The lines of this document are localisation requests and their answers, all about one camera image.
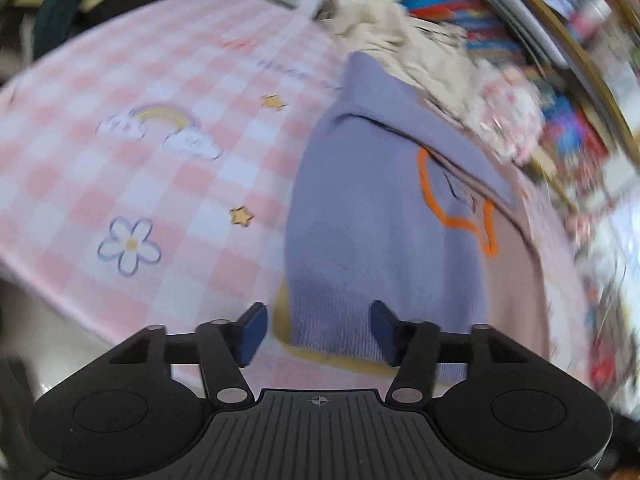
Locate purple knit sweater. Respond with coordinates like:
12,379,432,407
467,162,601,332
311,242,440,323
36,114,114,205
284,52,516,385

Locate white pink bunny plush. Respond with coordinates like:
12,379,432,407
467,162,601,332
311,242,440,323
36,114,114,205
465,60,547,167

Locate pink checked desk mat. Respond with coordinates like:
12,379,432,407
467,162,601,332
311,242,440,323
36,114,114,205
0,0,596,403

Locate row of colourful books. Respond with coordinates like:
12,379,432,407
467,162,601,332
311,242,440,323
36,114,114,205
402,0,526,63

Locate wooden shelf board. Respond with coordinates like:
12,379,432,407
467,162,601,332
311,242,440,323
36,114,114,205
445,0,640,161

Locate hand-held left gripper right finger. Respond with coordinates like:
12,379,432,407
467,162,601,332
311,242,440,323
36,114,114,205
370,300,534,406

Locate mauve garment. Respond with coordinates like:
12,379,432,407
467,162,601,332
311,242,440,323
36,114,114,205
415,85,552,363

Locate beige printed t-shirt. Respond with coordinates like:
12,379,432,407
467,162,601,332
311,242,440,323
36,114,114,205
320,0,481,126

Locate dark crumpled cloth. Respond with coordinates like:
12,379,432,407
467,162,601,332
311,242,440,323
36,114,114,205
31,0,127,60

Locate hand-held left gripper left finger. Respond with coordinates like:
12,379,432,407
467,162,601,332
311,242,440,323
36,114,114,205
106,302,269,406

